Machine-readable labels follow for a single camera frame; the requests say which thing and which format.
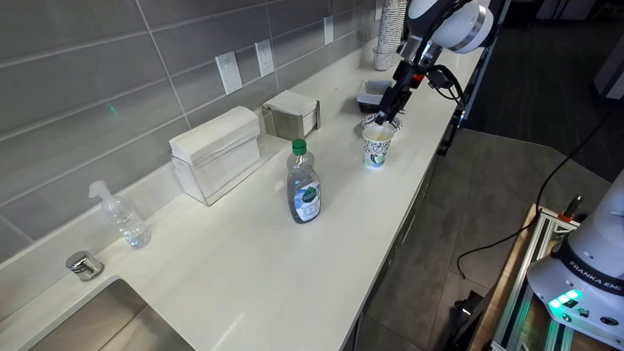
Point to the white wall outlet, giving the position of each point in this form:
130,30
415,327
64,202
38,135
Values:
265,57
329,30
229,71

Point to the red tipped black lever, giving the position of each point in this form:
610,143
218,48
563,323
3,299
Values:
575,206

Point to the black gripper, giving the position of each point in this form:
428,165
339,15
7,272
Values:
409,73

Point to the clear paper towel dispenser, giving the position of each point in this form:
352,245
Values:
218,153

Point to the black tray with white liner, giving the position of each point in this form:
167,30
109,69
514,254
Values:
374,96

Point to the patterned paper cup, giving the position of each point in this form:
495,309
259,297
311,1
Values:
380,147

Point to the steel sink basin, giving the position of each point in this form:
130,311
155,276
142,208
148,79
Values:
111,325

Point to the aluminium wood robot stand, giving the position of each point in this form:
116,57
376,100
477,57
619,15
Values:
520,274

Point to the dish soap bottle green cap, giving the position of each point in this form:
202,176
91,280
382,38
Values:
306,188

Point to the blue white patterned bowl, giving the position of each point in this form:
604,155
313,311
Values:
368,120

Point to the chrome sink fixture cap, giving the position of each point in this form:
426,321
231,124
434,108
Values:
85,266

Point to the tall stack of paper cups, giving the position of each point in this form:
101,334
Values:
389,36

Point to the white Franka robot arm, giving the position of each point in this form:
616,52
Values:
456,22

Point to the grey napkin holder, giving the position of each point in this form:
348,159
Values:
294,114

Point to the clear spray bottle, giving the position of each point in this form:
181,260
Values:
128,221

